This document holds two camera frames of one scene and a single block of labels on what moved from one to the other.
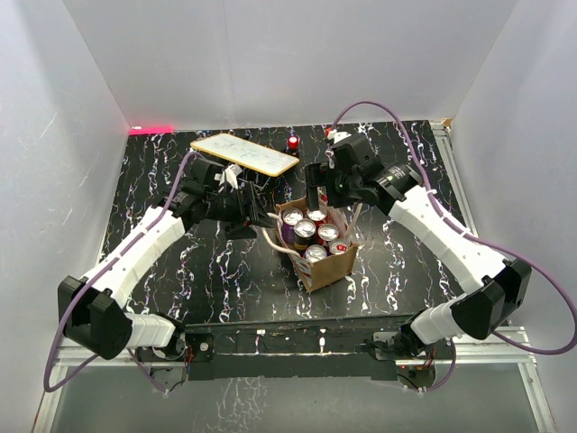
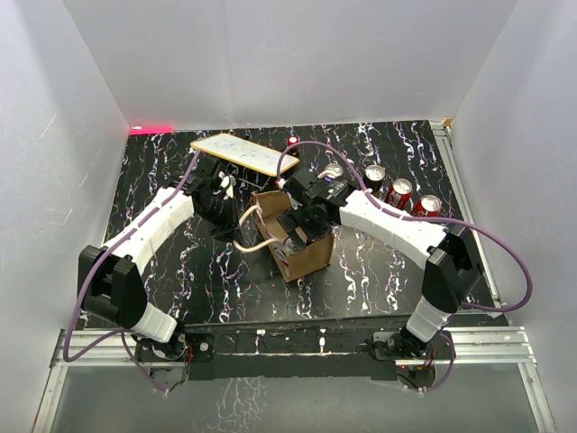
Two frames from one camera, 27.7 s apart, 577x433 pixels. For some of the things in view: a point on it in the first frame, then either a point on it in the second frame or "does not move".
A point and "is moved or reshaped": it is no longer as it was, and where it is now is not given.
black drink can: (304, 234) is moved or reshaped
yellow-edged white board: (246, 152) does not move
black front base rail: (327, 349) does not move
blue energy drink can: (339, 246) -> (289, 244)
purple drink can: (290, 218) is moved or reshaped
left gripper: (251, 214) -> (231, 228)
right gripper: (331, 170) -> (291, 219)
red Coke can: (317, 216) is moved or reshaped
